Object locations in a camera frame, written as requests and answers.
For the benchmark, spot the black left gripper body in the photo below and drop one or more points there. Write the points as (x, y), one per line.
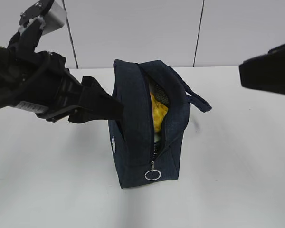
(40, 82)

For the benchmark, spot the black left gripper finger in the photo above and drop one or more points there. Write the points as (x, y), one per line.
(95, 104)

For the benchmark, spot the yellow pear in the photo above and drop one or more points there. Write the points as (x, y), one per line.
(159, 111)

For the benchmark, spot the dark blue zippered lunch bag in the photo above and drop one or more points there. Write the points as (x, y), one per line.
(132, 137)

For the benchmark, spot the glass container with green lid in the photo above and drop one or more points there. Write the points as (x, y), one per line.
(157, 143)

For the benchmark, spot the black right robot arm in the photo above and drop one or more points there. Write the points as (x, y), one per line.
(265, 72)

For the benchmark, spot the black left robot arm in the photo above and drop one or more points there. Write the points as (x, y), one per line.
(2, 78)

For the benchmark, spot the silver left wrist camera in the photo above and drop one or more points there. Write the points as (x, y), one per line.
(51, 14)

